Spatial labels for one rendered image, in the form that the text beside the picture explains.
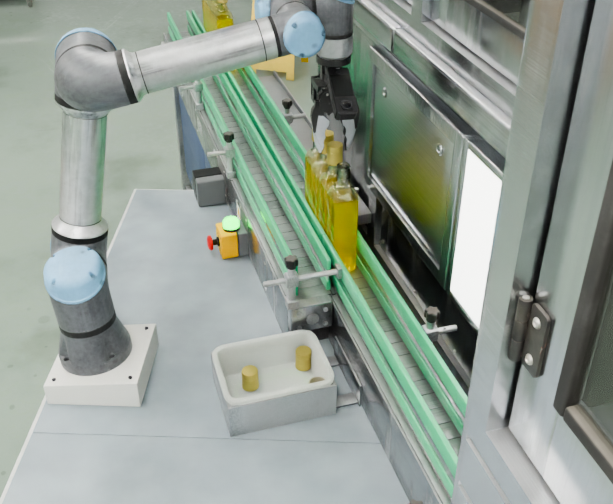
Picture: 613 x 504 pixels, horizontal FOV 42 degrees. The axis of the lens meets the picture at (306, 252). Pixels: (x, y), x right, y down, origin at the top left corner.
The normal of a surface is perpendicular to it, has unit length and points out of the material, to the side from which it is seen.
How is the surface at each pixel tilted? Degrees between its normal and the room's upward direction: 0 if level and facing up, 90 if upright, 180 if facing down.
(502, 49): 90
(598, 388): 90
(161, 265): 0
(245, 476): 0
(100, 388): 90
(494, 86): 90
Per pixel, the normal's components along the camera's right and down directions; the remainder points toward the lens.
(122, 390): -0.04, 0.57
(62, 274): -0.04, -0.76
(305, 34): 0.24, 0.52
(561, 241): -0.96, 0.16
